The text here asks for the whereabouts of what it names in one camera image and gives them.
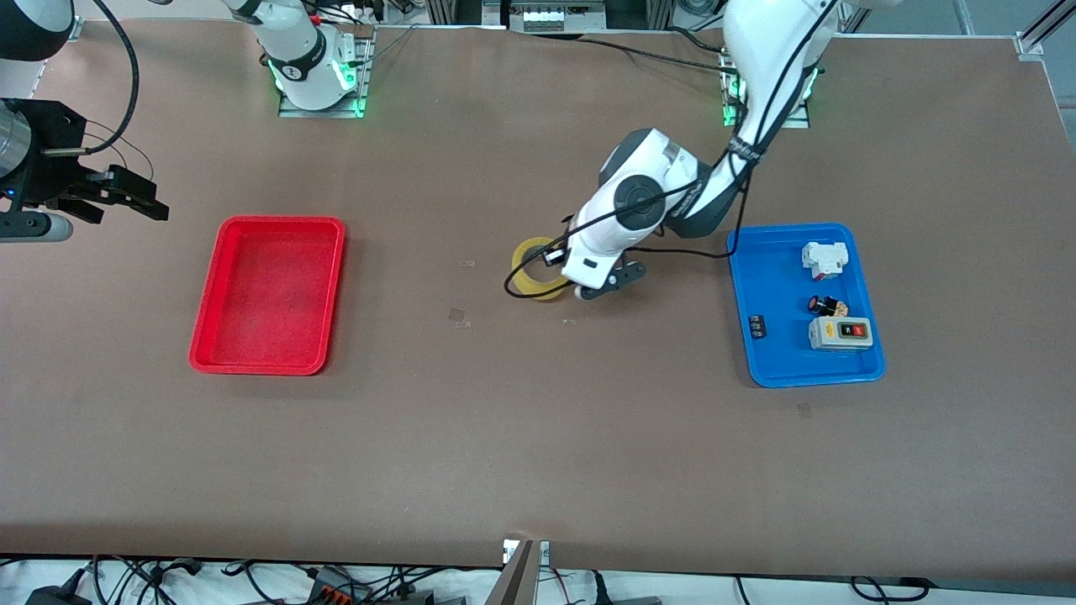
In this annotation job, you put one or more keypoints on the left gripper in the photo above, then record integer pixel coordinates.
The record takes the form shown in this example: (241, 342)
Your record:
(556, 255)

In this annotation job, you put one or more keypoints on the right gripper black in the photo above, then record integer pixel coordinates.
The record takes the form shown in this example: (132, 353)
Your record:
(52, 155)

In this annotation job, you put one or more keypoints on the yellow clear tape roll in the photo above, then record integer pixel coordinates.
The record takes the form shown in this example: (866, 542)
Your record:
(525, 281)

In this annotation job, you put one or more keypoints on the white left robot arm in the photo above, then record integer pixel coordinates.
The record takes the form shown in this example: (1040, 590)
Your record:
(664, 168)

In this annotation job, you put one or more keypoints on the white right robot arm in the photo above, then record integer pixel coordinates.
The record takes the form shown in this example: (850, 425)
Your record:
(303, 50)

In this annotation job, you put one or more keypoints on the small black terminal block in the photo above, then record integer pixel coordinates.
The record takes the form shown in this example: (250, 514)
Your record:
(758, 326)

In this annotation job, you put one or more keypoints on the red plastic tray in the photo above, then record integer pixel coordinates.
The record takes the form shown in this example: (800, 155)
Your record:
(267, 294)

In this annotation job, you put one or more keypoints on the blue plastic tray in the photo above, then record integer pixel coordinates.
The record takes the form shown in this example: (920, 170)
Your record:
(786, 357)

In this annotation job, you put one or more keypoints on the white circuit breaker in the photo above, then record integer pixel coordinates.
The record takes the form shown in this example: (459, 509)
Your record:
(821, 256)

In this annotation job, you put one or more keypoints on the black red push button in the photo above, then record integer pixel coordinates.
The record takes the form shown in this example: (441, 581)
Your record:
(822, 305)

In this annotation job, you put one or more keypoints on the aluminium equipment rack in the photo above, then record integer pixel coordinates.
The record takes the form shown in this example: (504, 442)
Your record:
(546, 15)

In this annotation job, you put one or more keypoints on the aluminium profile bar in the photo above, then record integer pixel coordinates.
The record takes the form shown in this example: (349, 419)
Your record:
(523, 571)

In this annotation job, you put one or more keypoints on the black power adapter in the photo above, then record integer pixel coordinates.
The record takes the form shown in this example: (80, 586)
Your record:
(55, 595)

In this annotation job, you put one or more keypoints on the orange black connector box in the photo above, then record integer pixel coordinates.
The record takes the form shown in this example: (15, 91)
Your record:
(336, 584)

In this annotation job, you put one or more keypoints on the grey on-off switch box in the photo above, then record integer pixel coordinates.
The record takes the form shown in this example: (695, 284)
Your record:
(830, 334)

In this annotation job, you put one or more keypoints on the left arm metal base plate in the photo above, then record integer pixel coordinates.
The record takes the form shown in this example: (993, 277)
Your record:
(803, 122)

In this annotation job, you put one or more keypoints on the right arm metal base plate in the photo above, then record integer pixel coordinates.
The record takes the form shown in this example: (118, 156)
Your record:
(363, 84)

